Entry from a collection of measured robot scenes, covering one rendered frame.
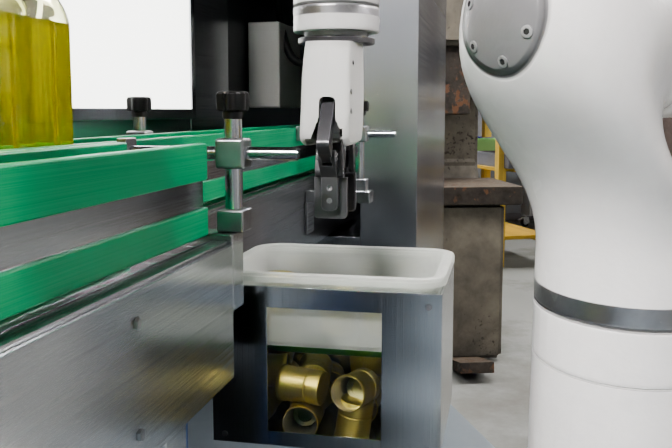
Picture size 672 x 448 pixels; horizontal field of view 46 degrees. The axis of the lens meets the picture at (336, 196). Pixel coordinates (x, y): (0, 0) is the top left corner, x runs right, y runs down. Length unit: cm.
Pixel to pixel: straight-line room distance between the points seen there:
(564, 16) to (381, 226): 116
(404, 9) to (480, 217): 224
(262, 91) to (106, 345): 125
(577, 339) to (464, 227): 318
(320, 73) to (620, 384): 39
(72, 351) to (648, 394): 33
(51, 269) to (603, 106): 31
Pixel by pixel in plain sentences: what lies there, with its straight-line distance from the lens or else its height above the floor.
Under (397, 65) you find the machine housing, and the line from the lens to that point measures 154.
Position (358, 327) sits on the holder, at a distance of 75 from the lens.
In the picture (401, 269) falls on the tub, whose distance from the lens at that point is 89.
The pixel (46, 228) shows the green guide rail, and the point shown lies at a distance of 48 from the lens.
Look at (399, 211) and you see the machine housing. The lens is 154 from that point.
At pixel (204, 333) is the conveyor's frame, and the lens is 66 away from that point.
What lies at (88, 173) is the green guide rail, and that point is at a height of 112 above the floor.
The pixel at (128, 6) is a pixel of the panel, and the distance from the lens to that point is 116.
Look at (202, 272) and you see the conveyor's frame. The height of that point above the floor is 104.
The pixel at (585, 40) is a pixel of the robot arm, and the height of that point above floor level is 120.
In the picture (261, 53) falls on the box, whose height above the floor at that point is 128.
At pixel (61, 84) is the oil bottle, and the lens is 71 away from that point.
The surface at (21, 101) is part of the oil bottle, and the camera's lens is 65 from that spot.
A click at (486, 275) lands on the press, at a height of 41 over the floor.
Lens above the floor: 116
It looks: 6 degrees down
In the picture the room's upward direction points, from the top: straight up
